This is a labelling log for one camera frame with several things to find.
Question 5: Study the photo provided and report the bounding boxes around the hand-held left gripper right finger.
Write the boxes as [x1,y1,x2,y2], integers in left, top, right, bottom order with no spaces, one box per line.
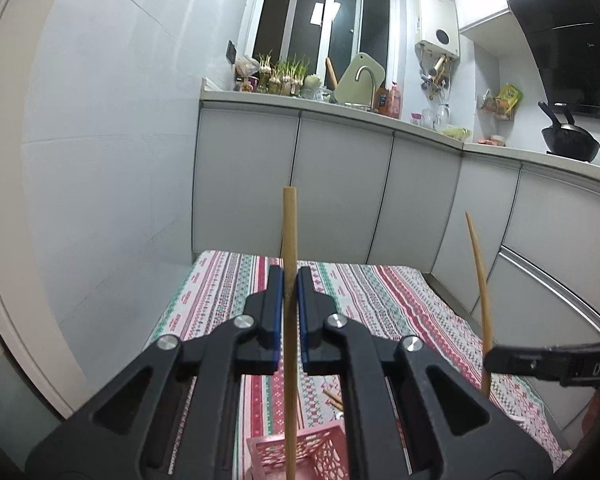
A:
[298,266,552,480]

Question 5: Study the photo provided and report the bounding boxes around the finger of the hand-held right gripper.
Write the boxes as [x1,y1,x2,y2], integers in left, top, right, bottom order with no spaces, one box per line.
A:
[484,341,600,387]

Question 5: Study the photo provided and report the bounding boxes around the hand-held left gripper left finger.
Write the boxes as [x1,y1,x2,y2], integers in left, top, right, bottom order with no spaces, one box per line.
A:
[25,265,286,480]

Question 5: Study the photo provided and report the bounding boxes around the pink plastic basket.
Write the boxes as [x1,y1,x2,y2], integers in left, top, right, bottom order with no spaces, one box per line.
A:
[246,422,351,480]

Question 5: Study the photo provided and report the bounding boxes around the striped patterned tablecloth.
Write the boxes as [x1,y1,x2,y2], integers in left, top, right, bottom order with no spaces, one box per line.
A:
[150,250,568,480]

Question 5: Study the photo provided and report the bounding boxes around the black wok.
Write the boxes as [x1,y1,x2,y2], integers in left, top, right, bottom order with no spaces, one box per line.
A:
[537,101,600,162]

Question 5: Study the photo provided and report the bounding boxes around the white kitchen cabinets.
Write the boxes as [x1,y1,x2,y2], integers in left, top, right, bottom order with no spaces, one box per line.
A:
[192,100,600,361]

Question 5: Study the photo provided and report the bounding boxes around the yellow snack bag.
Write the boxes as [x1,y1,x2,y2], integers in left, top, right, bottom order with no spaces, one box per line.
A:
[495,84,523,113]

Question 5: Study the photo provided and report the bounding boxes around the white kitchen countertop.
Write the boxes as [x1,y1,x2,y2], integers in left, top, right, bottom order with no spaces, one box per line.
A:
[200,77,600,186]

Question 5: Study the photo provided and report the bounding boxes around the black range hood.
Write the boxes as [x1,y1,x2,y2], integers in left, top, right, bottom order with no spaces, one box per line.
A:
[507,0,600,111]

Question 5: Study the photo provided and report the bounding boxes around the glass jar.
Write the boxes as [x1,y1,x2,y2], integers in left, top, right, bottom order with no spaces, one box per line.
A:
[300,75,331,102]

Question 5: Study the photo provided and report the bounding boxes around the orange detergent bottle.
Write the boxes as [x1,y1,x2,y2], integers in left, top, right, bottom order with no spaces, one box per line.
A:
[375,82,403,120]

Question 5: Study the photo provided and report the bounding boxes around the clear glass cups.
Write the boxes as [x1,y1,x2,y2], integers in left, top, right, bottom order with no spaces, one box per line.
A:
[410,104,452,131]

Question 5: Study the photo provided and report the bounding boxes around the green cutting board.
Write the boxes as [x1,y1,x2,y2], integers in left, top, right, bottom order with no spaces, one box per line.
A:
[334,53,385,106]

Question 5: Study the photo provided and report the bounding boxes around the sprouting garlic plants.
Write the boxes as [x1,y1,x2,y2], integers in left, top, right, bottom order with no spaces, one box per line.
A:
[257,52,311,96]

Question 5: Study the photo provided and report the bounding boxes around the metal faucet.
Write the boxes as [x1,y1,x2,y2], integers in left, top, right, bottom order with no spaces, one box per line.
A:
[355,66,379,111]

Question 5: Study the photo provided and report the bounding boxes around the clear plastic bag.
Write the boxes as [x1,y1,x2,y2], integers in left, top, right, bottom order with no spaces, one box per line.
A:
[235,55,261,78]

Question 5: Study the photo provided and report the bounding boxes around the sliding window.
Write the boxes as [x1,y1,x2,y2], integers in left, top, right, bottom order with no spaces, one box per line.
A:
[252,0,398,106]

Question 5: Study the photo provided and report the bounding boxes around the white water heater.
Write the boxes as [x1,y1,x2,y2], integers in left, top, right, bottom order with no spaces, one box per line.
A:
[414,0,461,58]

